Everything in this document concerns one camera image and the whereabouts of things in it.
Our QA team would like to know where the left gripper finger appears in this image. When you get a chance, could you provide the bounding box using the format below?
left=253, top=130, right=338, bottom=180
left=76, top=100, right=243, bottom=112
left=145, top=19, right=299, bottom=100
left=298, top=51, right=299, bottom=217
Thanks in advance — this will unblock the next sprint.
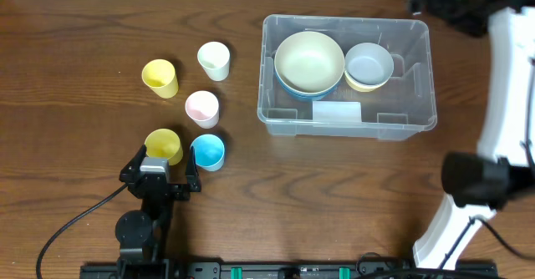
left=185, top=146, right=201, bottom=192
left=121, top=145, right=146, bottom=175

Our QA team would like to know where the light blue cup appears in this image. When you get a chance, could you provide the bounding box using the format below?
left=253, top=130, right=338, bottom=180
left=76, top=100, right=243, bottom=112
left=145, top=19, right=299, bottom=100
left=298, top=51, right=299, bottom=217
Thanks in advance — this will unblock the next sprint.
left=191, top=134, right=226, bottom=172

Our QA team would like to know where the yellow cup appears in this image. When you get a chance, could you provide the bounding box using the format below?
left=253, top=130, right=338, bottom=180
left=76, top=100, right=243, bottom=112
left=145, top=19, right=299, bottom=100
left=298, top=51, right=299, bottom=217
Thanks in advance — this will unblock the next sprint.
left=141, top=59, right=179, bottom=99
left=145, top=129, right=183, bottom=165

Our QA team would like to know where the pink cup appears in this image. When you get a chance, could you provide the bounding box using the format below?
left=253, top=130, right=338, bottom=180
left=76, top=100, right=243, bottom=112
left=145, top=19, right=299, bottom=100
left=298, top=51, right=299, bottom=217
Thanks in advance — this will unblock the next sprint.
left=185, top=90, right=220, bottom=129

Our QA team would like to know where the grey small bowl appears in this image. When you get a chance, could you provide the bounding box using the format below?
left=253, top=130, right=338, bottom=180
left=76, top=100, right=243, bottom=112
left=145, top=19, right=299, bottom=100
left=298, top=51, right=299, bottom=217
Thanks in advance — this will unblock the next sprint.
left=345, top=43, right=395, bottom=89

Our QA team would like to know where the yellow small bowl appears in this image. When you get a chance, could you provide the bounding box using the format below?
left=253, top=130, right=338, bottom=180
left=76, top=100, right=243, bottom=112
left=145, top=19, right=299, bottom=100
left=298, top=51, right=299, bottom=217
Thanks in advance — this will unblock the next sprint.
left=344, top=73, right=387, bottom=93

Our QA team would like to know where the pale green cup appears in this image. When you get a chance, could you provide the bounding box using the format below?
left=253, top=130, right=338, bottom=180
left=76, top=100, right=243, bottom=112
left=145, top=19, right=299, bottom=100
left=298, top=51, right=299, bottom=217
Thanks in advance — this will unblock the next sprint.
left=197, top=41, right=231, bottom=81

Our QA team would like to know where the dark blue bowl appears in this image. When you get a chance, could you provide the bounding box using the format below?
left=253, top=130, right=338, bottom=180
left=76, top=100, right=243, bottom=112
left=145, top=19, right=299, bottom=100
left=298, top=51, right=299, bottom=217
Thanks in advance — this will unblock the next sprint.
left=275, top=74, right=340, bottom=101
left=283, top=86, right=338, bottom=102

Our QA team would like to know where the cream large bowl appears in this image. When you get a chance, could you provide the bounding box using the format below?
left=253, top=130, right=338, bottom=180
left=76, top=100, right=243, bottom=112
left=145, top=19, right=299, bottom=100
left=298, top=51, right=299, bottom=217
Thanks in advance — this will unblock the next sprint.
left=274, top=31, right=344, bottom=96

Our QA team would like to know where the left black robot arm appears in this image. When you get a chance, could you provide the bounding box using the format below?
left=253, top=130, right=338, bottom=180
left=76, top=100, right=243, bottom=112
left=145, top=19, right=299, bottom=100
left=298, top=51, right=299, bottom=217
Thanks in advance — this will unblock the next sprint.
left=115, top=145, right=201, bottom=278

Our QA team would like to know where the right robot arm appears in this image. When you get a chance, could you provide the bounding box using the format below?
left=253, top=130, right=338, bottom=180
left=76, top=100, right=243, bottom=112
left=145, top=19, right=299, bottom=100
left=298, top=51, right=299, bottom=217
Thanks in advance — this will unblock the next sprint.
left=409, top=0, right=534, bottom=276

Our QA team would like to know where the clear plastic storage container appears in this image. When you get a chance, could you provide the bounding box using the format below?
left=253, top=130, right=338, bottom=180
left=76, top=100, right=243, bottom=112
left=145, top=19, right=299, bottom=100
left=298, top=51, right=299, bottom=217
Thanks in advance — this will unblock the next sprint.
left=257, top=14, right=438, bottom=140

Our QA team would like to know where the white label sticker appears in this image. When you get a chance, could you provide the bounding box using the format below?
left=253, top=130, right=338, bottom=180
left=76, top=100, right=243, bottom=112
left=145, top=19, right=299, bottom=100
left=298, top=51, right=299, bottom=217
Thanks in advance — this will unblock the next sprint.
left=313, top=101, right=362, bottom=124

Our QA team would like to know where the left black cable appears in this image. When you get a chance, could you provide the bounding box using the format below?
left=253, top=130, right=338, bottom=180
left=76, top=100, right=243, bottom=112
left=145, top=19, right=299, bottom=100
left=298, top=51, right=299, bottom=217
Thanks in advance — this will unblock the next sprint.
left=35, top=182, right=129, bottom=279

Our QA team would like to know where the black cable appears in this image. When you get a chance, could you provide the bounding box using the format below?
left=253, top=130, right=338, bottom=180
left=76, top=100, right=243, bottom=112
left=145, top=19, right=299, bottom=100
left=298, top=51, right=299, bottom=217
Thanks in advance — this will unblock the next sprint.
left=357, top=216, right=535, bottom=271
left=35, top=182, right=129, bottom=279

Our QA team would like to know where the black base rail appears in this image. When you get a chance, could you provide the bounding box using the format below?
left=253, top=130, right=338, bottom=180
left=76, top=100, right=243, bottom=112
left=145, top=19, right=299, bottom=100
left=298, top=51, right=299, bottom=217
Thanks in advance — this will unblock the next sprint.
left=79, top=257, right=499, bottom=279

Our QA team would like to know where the right black cable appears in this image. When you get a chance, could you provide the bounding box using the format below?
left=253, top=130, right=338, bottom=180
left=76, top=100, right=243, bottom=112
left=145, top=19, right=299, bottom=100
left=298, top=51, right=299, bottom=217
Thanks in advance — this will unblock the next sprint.
left=357, top=216, right=535, bottom=271

